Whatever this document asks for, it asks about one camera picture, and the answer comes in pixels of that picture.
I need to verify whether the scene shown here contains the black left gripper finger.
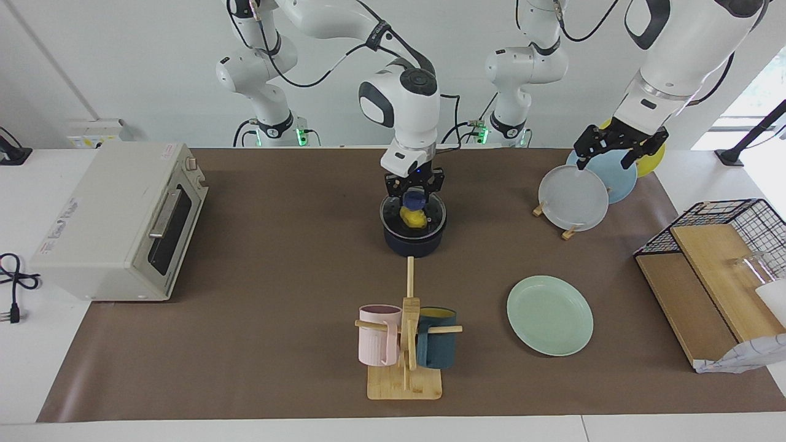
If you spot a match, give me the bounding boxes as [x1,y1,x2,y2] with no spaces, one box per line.
[574,125,606,170]
[620,127,669,170]

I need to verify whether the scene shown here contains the glass lid with blue knob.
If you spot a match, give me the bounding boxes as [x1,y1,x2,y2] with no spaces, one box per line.
[379,190,447,238]

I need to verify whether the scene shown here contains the yellow plate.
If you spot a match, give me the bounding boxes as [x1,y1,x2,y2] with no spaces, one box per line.
[599,118,666,179]

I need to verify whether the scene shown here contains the light blue plate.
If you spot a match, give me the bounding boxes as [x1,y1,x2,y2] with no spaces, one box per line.
[566,149,638,204]

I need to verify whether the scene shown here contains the grey plate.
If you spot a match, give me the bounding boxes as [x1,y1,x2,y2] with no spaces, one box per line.
[539,165,610,233]

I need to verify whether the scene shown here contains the wooden plate rack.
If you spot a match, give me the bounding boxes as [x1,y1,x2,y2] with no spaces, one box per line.
[533,196,581,240]

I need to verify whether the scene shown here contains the light green plate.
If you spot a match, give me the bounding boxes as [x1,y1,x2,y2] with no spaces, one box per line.
[507,275,594,357]

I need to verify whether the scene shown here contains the dark blue saucepan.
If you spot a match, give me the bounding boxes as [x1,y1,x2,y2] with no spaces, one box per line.
[381,203,448,258]

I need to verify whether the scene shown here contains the pink ribbed mug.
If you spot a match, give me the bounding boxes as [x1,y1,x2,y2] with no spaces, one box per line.
[359,304,403,368]

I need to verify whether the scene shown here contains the dark teal mug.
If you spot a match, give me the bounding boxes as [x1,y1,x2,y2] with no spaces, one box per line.
[416,307,458,370]

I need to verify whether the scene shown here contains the clear glass cup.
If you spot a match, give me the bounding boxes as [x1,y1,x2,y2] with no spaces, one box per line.
[728,252,771,286]

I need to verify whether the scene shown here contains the wooden boards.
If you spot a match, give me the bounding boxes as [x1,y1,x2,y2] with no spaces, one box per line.
[636,224,786,369]

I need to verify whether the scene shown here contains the brown table mat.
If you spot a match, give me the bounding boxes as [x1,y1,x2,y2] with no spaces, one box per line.
[36,147,786,423]

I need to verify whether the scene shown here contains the wooden mug tree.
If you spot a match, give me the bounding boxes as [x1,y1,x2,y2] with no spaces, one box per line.
[354,257,463,401]

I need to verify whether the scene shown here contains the white container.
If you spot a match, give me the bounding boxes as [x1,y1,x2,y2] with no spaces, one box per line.
[755,279,786,326]

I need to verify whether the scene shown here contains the white printed paper sheet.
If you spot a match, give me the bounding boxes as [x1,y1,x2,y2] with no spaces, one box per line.
[694,333,786,374]

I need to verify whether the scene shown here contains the cream toaster oven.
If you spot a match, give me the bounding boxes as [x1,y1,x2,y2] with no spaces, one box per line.
[29,142,209,303]

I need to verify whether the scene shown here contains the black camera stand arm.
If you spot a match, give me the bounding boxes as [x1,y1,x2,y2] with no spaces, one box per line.
[715,98,786,168]

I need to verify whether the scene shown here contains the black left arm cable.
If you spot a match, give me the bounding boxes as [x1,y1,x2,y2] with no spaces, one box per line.
[551,0,734,106]

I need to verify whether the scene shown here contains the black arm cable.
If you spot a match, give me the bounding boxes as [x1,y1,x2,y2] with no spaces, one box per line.
[551,0,734,106]
[226,0,461,151]

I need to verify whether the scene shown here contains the black wire basket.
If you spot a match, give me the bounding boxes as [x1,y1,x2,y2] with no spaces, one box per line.
[634,198,786,280]

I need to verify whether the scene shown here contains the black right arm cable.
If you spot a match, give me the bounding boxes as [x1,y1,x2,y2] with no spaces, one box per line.
[226,0,461,151]

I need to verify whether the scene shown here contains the white wall socket box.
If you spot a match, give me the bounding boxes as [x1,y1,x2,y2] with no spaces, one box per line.
[66,118,133,149]

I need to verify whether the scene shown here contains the black table clamp mount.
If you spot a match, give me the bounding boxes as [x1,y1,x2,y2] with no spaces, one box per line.
[0,126,33,165]

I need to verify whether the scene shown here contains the black power cord with plug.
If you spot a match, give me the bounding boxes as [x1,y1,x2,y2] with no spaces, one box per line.
[0,253,41,325]

